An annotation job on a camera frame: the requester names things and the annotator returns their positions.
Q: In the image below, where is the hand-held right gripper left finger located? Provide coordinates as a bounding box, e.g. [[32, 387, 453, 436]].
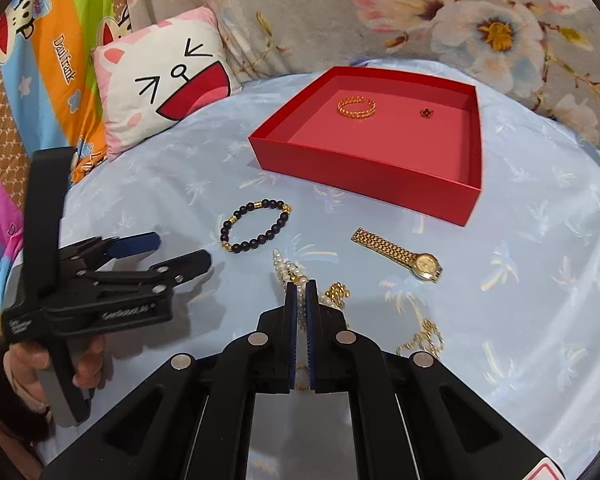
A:
[[40, 281, 306, 480]]

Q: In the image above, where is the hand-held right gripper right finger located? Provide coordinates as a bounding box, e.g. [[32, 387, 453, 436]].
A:
[[305, 281, 566, 480]]

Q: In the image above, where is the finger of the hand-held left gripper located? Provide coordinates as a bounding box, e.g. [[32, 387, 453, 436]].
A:
[[82, 249, 214, 302], [59, 231, 162, 272]]

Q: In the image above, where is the gold chain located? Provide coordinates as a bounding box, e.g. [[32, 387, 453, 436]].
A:
[[317, 281, 352, 312]]

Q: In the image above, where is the white pearl bracelet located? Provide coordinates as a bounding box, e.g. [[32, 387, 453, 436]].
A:
[[271, 249, 314, 302]]

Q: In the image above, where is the black bead bracelet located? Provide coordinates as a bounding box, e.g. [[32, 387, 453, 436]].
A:
[[220, 200, 294, 254]]

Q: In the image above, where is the gold necklace with black pendant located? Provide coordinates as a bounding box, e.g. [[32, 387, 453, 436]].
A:
[[396, 318, 447, 362]]

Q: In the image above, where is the gold wrist watch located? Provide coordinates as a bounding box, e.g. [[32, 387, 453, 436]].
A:
[[351, 227, 443, 284]]

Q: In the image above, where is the red cardboard box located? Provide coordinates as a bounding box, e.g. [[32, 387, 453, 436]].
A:
[[248, 66, 482, 227]]

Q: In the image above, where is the person's left forearm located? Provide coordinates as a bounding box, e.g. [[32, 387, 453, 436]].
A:
[[0, 337, 53, 461]]

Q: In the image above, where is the person's left hand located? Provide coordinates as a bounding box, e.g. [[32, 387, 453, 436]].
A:
[[2, 335, 107, 407]]

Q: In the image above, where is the cat face pillow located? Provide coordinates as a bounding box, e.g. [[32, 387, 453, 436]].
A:
[[91, 6, 243, 162]]

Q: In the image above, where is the colourful striped cartoon blanket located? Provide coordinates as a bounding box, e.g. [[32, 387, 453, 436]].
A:
[[0, 0, 131, 311]]

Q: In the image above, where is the grey floral blanket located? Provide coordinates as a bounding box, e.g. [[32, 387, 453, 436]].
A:
[[122, 0, 600, 171]]

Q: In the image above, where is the gold chain bangle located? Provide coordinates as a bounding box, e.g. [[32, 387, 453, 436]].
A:
[[337, 95, 377, 122]]

